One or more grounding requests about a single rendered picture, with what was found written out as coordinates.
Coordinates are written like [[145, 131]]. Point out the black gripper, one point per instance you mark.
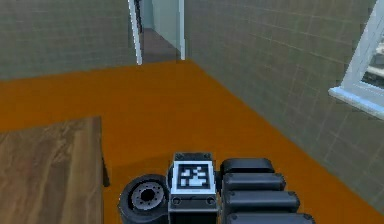
[[144, 198]]

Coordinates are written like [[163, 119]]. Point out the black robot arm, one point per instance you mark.
[[253, 193]]

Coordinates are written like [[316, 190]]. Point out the brown wooden table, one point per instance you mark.
[[50, 173]]

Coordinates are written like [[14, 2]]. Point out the white framed window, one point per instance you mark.
[[363, 80]]

